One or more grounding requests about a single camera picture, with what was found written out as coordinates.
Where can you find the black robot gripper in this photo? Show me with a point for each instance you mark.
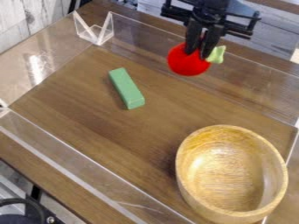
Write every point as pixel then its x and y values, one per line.
pixel 227 16

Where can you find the red plush strawberry toy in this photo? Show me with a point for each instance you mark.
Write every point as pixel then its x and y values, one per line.
pixel 190 64

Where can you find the green rectangular block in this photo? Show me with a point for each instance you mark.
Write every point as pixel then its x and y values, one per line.
pixel 127 89

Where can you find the wooden bowl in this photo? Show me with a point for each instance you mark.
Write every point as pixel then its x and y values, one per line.
pixel 231 174

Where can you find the clear acrylic corner bracket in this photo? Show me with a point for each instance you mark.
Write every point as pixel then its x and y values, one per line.
pixel 95 34

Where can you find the clear acrylic tray wall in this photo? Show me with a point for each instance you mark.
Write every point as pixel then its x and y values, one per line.
pixel 101 158

